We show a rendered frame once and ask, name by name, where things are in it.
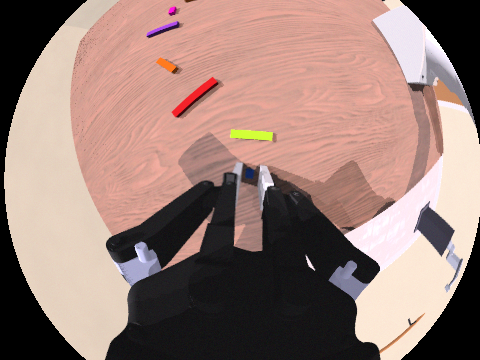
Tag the red rod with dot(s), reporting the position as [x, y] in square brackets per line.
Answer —
[195, 96]

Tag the lime green flat bar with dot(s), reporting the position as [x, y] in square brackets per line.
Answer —
[248, 134]

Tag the purple rod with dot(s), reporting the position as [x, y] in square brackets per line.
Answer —
[163, 29]

